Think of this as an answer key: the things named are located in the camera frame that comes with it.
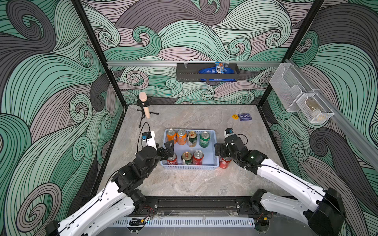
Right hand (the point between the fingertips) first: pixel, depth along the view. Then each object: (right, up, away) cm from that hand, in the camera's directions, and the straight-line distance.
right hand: (224, 145), depth 81 cm
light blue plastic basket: (-7, -10, +6) cm, 13 cm away
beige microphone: (-48, +27, +7) cm, 55 cm away
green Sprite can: (-10, +3, +9) cm, 13 cm away
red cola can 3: (0, -11, +1) cm, 11 cm away
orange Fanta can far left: (-30, +4, +10) cm, 32 cm away
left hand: (-31, +4, -10) cm, 33 cm away
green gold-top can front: (-21, -7, -1) cm, 22 cm away
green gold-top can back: (-18, +2, +9) cm, 20 cm away
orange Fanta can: (-24, +3, +9) cm, 26 cm away
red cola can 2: (-15, -7, 0) cm, 16 cm away
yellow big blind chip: (+18, +16, +33) cm, 41 cm away
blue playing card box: (+24, +16, +30) cm, 41 cm away
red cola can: (-29, -8, -1) cm, 30 cm away
